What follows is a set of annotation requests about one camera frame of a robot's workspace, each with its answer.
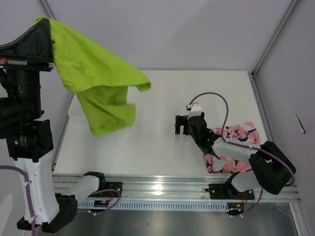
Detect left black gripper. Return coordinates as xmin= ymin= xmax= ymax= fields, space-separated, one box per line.
xmin=0 ymin=15 xmax=56 ymax=118

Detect pink shark print shorts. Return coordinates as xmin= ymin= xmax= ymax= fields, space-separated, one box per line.
xmin=203 ymin=122 xmax=261 ymax=174

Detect lime green shorts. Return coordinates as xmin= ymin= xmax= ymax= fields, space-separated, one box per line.
xmin=48 ymin=19 xmax=151 ymax=136

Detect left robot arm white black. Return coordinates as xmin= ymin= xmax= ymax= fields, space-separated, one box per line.
xmin=0 ymin=18 xmax=107 ymax=234

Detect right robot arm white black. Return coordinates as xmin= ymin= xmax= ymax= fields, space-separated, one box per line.
xmin=175 ymin=113 xmax=296 ymax=199

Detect white plastic basket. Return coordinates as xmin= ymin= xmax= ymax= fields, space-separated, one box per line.
xmin=68 ymin=95 xmax=86 ymax=119

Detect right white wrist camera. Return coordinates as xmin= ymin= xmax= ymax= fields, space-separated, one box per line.
xmin=186 ymin=102 xmax=202 ymax=119

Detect left aluminium frame post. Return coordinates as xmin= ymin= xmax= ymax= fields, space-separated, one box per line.
xmin=39 ymin=0 xmax=54 ymax=18

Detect aluminium frame post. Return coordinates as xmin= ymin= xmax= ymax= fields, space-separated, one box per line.
xmin=39 ymin=0 xmax=54 ymax=18
xmin=251 ymin=0 xmax=303 ymax=77

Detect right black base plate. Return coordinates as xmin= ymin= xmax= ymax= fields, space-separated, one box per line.
xmin=205 ymin=183 xmax=255 ymax=200

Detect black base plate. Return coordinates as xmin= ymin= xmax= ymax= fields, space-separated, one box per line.
xmin=101 ymin=181 xmax=123 ymax=199
xmin=205 ymin=183 xmax=255 ymax=200

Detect aluminium mounting rail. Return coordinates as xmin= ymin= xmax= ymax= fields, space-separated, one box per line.
xmin=53 ymin=174 xmax=301 ymax=203

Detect right aluminium frame post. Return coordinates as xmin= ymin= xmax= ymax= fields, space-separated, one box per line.
xmin=251 ymin=0 xmax=303 ymax=77

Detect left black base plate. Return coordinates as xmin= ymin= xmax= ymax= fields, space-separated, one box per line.
xmin=101 ymin=181 xmax=123 ymax=199

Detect white slotted cable duct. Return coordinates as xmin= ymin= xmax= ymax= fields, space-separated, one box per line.
xmin=78 ymin=200 xmax=229 ymax=212

